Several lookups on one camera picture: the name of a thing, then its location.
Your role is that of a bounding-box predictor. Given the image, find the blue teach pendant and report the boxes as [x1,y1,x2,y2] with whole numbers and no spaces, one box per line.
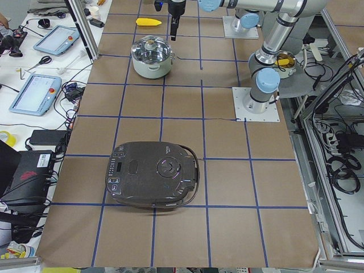
[33,25,80,55]
[9,73,62,116]

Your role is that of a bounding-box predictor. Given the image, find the black handled scissors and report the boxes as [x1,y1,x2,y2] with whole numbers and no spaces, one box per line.
[30,55,52,70]

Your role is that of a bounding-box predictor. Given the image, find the glass pot lid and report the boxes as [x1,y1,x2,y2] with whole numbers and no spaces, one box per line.
[131,35,172,64]

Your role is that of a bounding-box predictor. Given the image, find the black gripper near cooker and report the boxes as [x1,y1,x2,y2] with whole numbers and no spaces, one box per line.
[167,0,186,41]

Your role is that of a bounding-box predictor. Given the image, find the bowl with yellow item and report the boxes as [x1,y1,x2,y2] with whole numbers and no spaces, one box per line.
[273,51,296,79]

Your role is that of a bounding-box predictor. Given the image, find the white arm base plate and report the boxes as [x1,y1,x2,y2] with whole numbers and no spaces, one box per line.
[232,87,280,122]

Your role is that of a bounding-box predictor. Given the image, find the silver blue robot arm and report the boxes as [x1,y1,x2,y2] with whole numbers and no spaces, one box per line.
[198,1,328,114]

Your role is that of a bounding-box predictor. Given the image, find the second white arm base plate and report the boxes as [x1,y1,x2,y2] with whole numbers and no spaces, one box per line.
[222,16,259,40]

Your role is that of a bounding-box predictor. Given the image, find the yellow corn cob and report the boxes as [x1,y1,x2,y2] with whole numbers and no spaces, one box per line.
[135,18,162,27]

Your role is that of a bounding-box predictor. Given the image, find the dark brown rice cooker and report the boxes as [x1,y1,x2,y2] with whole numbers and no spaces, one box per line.
[105,141,200,209]

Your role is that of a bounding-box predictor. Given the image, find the yellow tape roll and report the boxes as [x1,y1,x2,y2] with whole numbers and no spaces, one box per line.
[0,131,16,147]

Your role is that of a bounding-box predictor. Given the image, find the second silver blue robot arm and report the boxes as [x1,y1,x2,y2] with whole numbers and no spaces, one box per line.
[233,9,259,32]

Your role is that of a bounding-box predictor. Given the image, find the black power adapter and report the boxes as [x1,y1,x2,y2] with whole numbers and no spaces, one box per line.
[29,130,66,146]

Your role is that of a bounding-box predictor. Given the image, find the pale green steel pot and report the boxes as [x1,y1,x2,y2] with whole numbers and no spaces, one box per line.
[131,35,174,79]

